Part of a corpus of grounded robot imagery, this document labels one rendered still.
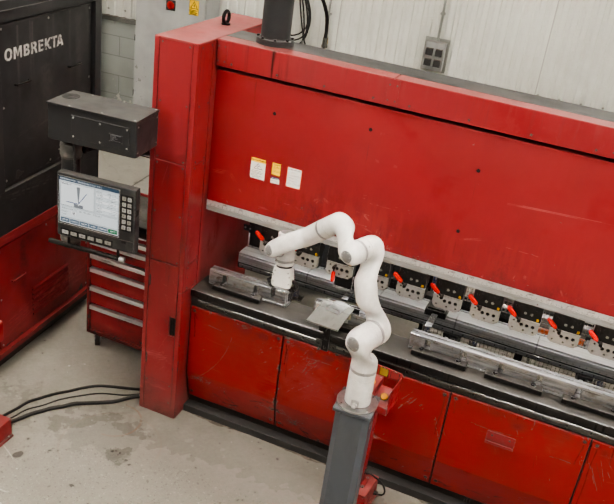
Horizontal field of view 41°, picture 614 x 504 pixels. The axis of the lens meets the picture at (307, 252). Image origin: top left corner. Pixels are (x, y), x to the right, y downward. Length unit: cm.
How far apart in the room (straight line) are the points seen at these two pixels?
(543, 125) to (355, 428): 161
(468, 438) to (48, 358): 279
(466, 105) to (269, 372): 191
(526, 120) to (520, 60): 426
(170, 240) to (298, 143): 91
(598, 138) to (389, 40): 469
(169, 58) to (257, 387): 194
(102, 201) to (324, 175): 114
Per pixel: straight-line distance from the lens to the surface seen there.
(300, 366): 470
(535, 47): 814
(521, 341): 468
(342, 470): 399
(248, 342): 478
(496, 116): 395
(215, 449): 503
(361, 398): 376
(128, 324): 555
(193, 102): 427
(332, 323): 438
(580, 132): 392
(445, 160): 407
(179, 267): 466
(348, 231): 348
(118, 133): 417
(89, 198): 436
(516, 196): 406
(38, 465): 494
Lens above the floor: 326
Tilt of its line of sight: 26 degrees down
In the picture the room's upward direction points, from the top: 8 degrees clockwise
